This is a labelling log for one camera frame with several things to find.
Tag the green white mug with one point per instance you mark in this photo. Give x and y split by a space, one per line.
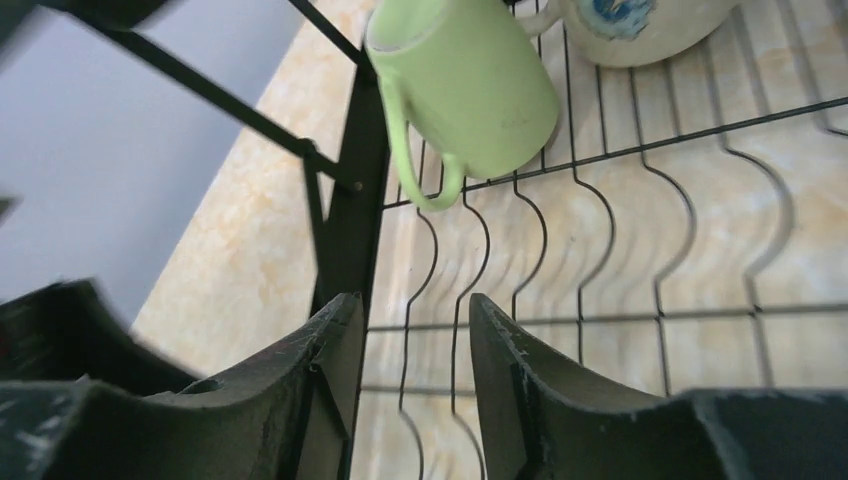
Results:
465 75

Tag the beige mug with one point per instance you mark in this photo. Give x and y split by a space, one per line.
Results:
631 33

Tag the black wire dish rack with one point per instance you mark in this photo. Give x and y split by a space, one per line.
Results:
687 228

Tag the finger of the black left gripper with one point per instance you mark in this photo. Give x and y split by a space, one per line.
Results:
64 331

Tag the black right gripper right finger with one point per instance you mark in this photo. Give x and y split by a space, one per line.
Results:
542 415

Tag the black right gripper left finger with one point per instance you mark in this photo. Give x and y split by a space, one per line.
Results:
283 413

